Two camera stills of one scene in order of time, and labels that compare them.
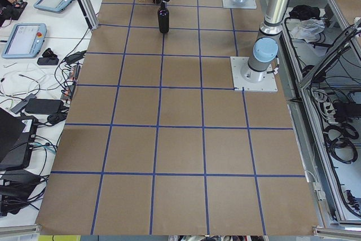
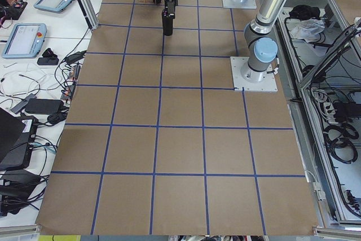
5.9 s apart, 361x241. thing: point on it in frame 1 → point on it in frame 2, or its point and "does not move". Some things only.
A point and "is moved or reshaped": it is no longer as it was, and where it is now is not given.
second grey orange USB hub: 74,73 does not move
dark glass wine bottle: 163,16 is moved or reshaped
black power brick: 45,106 does not move
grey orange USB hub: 67,93 does not move
